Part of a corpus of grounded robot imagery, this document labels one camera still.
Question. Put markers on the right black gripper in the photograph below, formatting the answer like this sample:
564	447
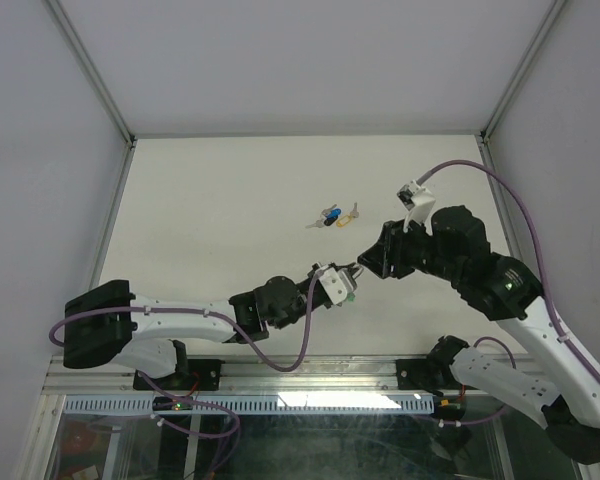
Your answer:
388	249

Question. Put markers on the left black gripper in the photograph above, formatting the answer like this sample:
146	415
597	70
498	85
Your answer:
315	268

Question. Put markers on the yellow tagged key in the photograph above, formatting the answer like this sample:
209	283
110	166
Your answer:
345	220

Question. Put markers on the keyring with tagged keys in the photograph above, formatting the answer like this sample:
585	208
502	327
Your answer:
352	286

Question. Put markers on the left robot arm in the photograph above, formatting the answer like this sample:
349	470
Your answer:
111	324

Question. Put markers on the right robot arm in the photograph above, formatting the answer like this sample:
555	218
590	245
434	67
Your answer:
566	404

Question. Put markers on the black tagged key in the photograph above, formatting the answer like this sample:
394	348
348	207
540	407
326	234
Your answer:
321	223

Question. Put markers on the blue tagged key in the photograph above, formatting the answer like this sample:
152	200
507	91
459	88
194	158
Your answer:
330	215

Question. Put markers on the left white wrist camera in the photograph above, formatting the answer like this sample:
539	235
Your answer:
333	283

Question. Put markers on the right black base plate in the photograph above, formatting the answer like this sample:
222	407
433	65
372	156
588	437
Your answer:
432	376

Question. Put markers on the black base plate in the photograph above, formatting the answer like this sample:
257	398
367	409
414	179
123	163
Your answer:
204	374
432	376

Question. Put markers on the white slotted cable duct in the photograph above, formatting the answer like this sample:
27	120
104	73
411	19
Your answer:
282	403

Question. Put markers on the aluminium mounting rail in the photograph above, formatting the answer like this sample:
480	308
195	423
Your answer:
241	375

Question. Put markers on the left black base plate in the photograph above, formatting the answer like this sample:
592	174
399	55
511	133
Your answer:
204	374

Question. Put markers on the right aluminium frame post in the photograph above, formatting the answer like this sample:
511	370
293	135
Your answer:
524	66

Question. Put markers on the aluminium frame post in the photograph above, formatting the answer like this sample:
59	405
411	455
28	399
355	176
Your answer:
524	66
68	31

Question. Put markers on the left aluminium frame post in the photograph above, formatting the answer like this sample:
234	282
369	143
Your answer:
68	31

